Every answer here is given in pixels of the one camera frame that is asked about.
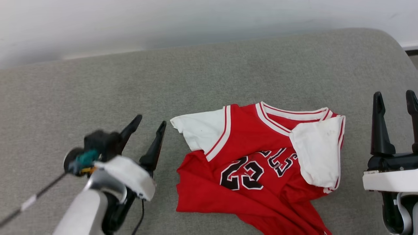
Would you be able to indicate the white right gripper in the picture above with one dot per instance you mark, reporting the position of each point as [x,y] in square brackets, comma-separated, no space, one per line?
[392,179]

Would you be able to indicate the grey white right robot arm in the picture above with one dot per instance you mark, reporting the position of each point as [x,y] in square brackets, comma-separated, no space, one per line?
[401,212]

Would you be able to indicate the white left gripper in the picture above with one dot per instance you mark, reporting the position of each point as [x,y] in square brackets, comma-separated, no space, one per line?
[130,176]

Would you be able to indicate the grey fabric sofa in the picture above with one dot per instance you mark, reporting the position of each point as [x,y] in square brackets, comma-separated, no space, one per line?
[228,71]

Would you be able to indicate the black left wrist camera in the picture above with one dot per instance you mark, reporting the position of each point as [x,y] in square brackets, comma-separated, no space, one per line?
[98,143]

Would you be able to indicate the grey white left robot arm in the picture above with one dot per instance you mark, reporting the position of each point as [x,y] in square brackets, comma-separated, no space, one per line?
[81,212]

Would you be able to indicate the red white basketball jersey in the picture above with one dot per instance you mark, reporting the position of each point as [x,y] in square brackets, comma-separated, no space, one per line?
[248,137]

